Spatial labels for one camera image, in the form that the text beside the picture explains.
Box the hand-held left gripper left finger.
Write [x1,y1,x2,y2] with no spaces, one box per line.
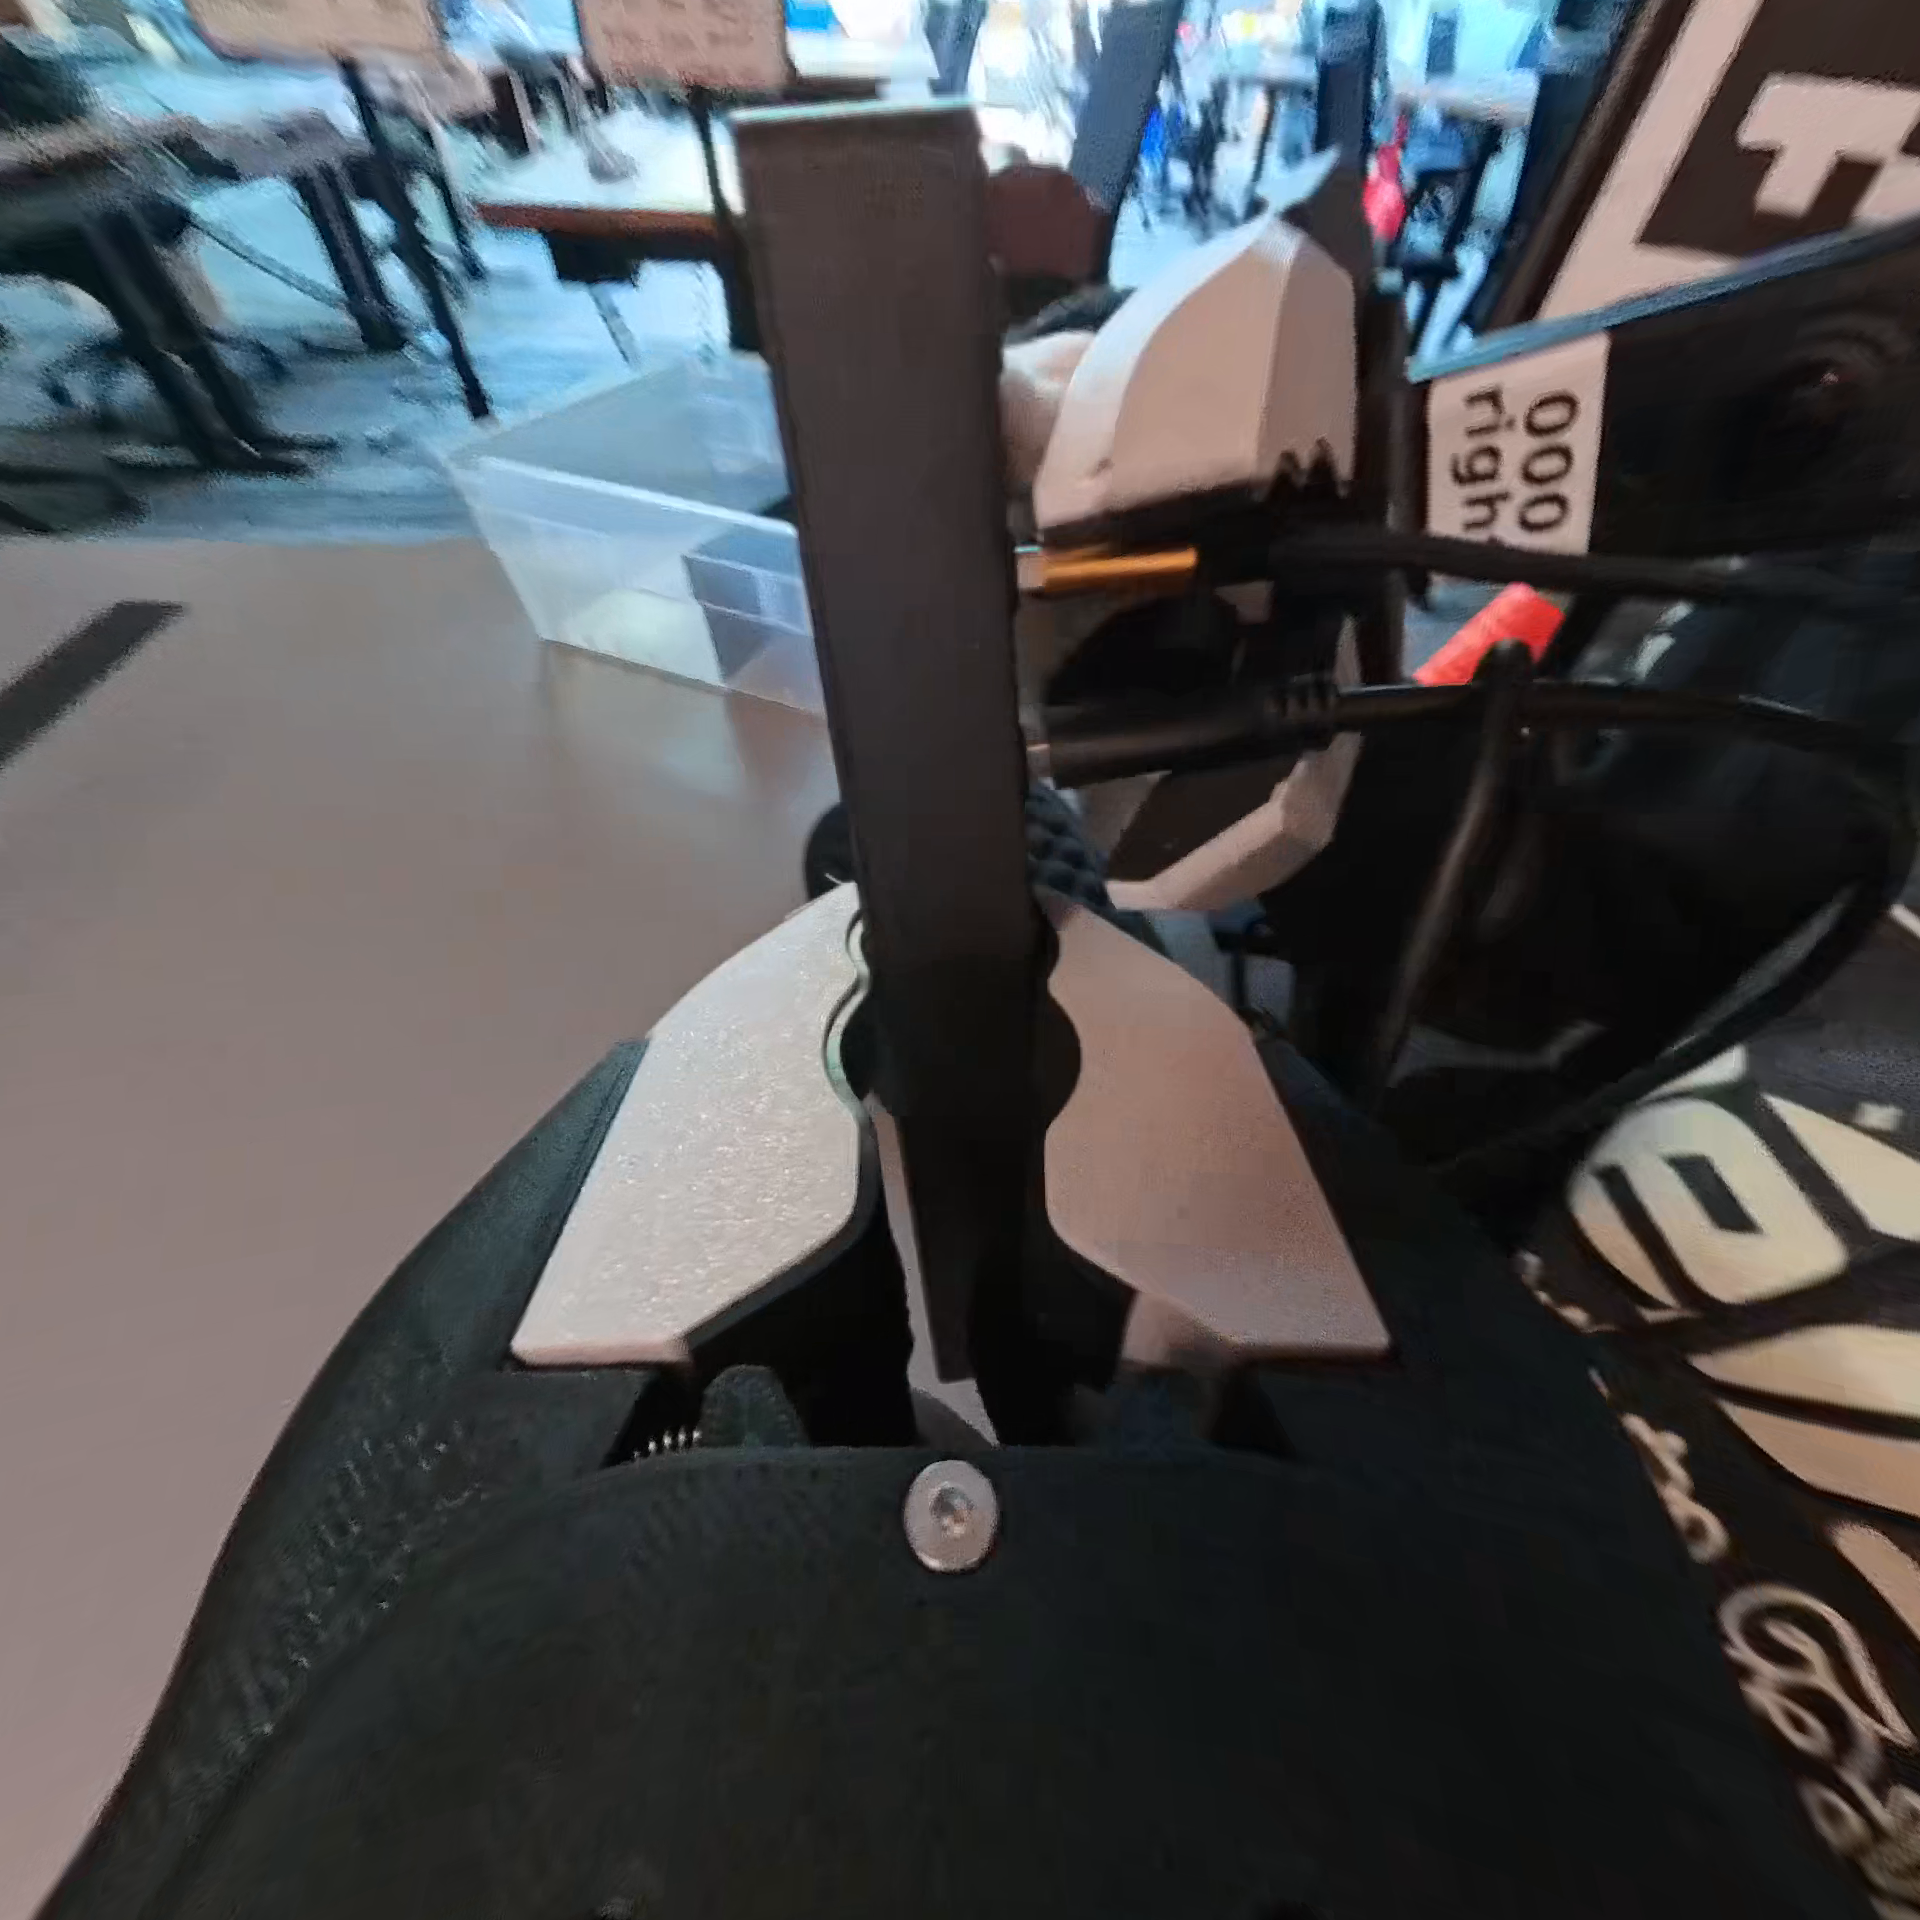
[513,883,884,1368]

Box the person's printed black clothing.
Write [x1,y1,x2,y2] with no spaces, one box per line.
[1500,886,1920,1920]

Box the black legged desk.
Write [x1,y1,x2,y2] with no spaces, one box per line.
[0,90,497,482]

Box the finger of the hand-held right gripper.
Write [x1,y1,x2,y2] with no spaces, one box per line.
[1106,743,1361,922]
[1031,211,1364,545]

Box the framed tag sign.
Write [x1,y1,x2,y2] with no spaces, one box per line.
[1463,0,1920,384]

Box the black usb hub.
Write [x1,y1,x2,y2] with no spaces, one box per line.
[729,104,1055,1390]

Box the clear plastic bin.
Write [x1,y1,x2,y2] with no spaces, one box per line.
[438,356,834,721]

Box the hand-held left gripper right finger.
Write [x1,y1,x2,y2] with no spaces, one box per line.
[1037,904,1391,1368]

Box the black usb adapter cable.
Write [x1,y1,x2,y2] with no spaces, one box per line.
[1018,527,1920,1186]

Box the blurred sign board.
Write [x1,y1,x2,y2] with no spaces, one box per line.
[187,0,449,64]
[575,0,794,92]

